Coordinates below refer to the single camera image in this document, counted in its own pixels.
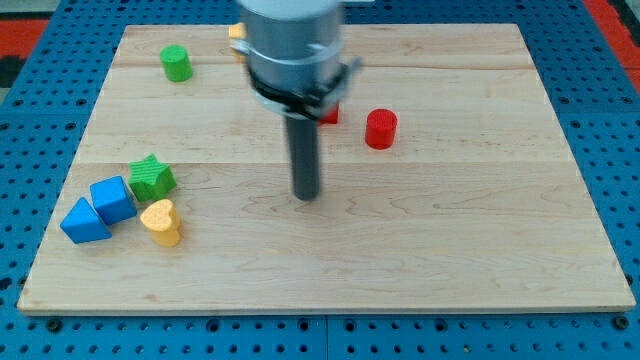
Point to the red cylinder block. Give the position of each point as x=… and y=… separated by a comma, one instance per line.
x=381, y=125

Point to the red block behind arm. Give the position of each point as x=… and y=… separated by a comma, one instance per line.
x=332, y=117

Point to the blue triangle block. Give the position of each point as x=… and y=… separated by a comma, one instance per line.
x=82, y=224

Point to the green star block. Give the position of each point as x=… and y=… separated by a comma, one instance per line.
x=150, y=179

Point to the blue cube block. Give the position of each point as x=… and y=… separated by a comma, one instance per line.
x=112, y=200

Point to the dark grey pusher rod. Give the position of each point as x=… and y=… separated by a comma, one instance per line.
x=302, y=139

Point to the wooden board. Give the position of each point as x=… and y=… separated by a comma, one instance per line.
x=478, y=207

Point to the yellow heart block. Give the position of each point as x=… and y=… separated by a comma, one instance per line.
x=162, y=222

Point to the grey cylindrical robot arm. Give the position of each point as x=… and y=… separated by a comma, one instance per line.
x=293, y=51

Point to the yellow block behind arm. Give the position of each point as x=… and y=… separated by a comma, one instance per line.
x=236, y=32

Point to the green cylinder block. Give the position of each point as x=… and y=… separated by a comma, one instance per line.
x=176, y=63

